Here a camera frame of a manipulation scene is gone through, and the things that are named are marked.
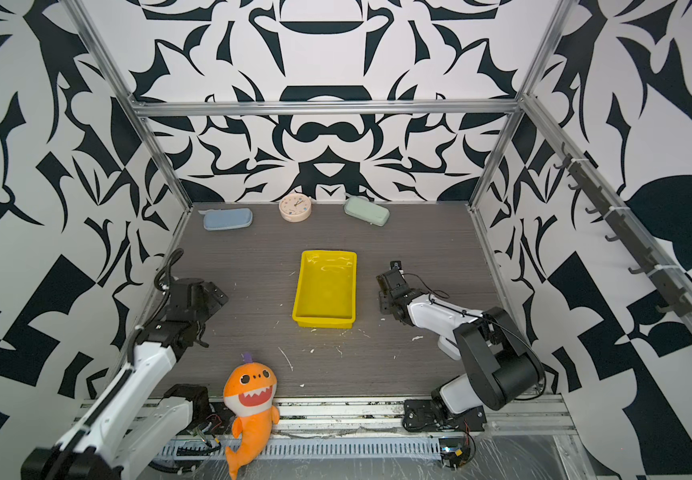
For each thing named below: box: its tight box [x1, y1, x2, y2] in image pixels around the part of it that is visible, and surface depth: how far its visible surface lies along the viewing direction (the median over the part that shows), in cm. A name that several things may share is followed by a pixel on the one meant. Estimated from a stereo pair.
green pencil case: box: [343, 196, 391, 227], surface depth 118 cm
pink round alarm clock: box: [278, 192, 312, 223], surface depth 118 cm
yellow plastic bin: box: [292, 250, 358, 329], surface depth 95 cm
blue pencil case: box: [198, 207, 253, 231], surface depth 115 cm
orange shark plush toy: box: [223, 352, 281, 480], surface depth 71 cm
